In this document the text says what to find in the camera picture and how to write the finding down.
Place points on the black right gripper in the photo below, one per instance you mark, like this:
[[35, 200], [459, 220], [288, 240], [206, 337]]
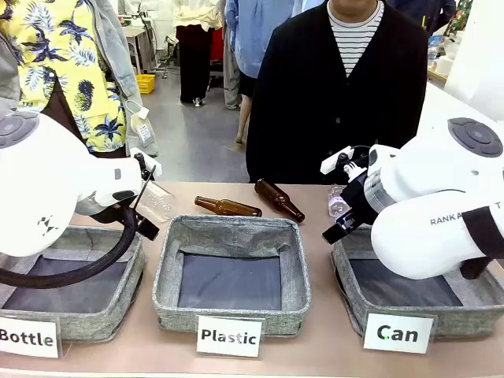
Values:
[[360, 201]]

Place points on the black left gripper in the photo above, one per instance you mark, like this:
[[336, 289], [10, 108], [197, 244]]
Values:
[[114, 214]]

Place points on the pink-label clear plastic bottle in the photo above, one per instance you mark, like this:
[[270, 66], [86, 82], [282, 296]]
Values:
[[336, 202]]

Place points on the clear unlabelled plastic bottle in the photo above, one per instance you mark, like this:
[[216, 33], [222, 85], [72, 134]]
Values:
[[159, 201]]

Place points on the brown glass bottle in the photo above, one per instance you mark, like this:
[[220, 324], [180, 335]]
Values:
[[277, 197], [230, 206]]

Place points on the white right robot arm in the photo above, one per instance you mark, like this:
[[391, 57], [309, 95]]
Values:
[[429, 197]]

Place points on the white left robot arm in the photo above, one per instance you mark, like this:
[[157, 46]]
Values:
[[47, 177]]

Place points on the grey fabric basket labelled Plastic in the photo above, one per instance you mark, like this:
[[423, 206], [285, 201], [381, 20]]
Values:
[[228, 240]]

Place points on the grey fabric basket labelled Bottle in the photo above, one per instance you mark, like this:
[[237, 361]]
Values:
[[94, 319]]

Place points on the white Can label card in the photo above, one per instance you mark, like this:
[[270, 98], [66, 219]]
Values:
[[397, 333]]

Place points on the grey fabric basket labelled Can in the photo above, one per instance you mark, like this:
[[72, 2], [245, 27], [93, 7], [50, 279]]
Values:
[[464, 315]]

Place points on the paper tag on jacket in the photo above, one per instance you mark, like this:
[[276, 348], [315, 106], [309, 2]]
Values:
[[142, 132]]

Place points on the person in black cardigan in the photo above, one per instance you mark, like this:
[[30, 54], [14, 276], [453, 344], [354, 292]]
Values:
[[307, 102]]

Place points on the white Plastic label card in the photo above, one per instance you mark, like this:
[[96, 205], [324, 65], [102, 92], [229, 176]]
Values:
[[229, 336]]

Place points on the yellow plastic crate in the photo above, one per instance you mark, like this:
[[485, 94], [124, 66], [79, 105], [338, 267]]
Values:
[[145, 83]]

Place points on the white side table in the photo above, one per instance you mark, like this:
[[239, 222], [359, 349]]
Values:
[[441, 114]]

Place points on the white Bottle label card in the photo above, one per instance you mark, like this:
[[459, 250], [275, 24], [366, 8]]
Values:
[[27, 338]]

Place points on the person in white top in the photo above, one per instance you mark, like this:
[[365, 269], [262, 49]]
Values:
[[195, 55]]

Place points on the person in yellow floral shirt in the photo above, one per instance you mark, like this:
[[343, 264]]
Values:
[[63, 59]]

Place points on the person in blue shirt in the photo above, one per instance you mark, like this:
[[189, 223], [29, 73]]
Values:
[[256, 43]]

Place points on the white panel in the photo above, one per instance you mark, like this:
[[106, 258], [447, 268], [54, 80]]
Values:
[[476, 51]]

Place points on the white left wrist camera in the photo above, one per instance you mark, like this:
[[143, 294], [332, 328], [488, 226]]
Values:
[[147, 159]]

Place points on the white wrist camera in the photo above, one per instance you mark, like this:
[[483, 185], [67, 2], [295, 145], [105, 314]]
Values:
[[147, 159], [338, 159]]

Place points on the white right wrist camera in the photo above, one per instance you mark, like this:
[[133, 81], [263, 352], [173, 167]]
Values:
[[338, 159]]

